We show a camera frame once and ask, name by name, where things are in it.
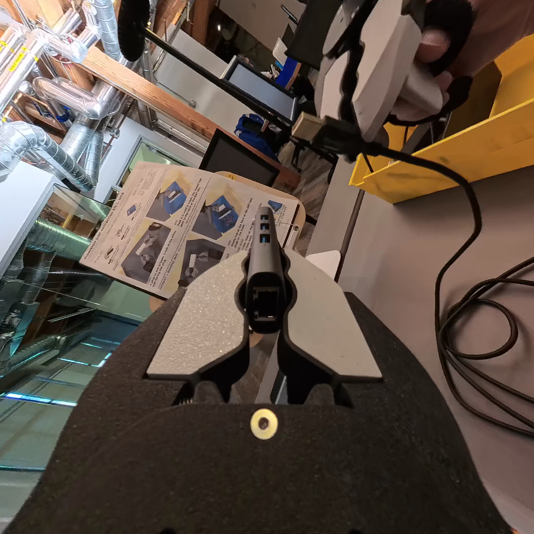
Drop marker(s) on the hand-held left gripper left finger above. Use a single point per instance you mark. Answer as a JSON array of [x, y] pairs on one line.
[[196, 329]]

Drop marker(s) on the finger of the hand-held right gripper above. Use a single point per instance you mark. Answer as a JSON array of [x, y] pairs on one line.
[[388, 54], [329, 83]]

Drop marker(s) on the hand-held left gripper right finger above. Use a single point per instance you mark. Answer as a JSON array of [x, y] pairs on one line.
[[329, 329]]

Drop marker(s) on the yellow plastic bin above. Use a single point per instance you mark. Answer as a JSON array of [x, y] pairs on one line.
[[479, 150]]

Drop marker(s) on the grey metal usb hub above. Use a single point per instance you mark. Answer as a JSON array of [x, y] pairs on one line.
[[260, 258]]

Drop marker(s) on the person's right hand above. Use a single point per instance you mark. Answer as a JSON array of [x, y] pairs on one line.
[[500, 25]]

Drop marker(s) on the white stand base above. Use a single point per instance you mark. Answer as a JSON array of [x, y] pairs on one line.
[[325, 263]]

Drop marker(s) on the blue jacket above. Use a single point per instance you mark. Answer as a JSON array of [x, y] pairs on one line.
[[250, 133]]

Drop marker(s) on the brown wooden desk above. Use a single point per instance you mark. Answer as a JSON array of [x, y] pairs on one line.
[[288, 175]]

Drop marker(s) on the printed instruction sheet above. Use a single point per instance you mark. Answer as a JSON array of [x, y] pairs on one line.
[[167, 225]]

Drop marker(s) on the black computer monitor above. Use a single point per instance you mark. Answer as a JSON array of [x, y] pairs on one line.
[[237, 160]]

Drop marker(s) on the wooden sheet board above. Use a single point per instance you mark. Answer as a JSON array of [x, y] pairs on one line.
[[301, 212]]

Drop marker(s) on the black floor lamp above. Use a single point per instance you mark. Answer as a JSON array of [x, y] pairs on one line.
[[133, 25]]

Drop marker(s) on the wooden post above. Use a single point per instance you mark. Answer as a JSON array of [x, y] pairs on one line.
[[146, 89]]

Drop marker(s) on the silver air duct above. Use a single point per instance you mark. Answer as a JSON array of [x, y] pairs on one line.
[[25, 137]]

